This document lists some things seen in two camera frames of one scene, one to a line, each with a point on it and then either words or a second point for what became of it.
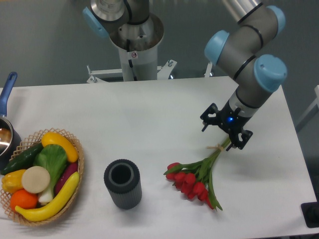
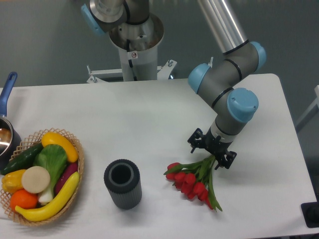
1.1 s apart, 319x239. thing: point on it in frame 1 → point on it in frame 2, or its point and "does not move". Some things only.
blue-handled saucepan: (10, 137) does not move
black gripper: (233, 121) → (214, 145)
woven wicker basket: (5, 197) does not move
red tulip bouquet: (194, 179) does not move
